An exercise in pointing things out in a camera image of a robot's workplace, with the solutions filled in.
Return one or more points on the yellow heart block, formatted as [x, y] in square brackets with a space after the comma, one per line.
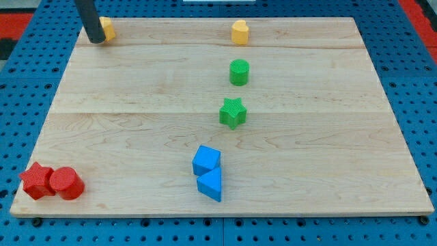
[240, 32]

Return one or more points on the green star block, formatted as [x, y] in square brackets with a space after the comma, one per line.
[232, 113]

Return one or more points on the blue cube block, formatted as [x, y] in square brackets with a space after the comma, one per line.
[205, 160]

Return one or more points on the light wooden board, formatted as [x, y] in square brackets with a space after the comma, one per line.
[320, 137]

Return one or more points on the green cylinder block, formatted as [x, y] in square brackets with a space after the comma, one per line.
[239, 72]

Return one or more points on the blue triangle block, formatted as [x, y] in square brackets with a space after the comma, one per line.
[210, 184]

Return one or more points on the yellow block behind stick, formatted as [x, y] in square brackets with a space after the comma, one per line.
[108, 28]

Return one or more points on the red cylinder block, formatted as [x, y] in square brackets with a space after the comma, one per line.
[67, 183]

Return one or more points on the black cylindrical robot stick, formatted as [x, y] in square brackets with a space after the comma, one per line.
[90, 20]

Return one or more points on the red star block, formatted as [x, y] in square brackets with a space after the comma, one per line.
[36, 181]

